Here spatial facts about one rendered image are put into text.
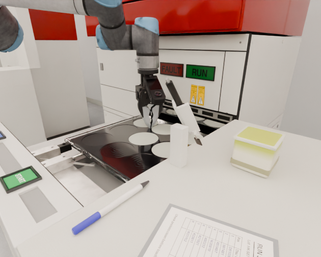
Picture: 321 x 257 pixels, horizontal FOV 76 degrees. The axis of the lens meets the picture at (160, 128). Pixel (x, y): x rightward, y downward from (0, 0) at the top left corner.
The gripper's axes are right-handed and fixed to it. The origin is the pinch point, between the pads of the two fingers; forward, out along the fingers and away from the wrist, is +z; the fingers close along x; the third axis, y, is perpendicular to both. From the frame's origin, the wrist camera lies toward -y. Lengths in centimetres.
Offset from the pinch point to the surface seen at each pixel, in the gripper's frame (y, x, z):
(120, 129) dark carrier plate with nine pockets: 3.7, 10.7, 1.4
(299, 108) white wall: 54, -155, 26
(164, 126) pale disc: 0.3, -5.4, 1.3
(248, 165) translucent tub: -41.8, -6.1, -6.8
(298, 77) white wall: 60, -152, -1
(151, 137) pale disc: -7.1, 2.1, 1.3
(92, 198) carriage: -28.4, 22.5, 3.3
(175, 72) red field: 6.5, -12.3, -17.9
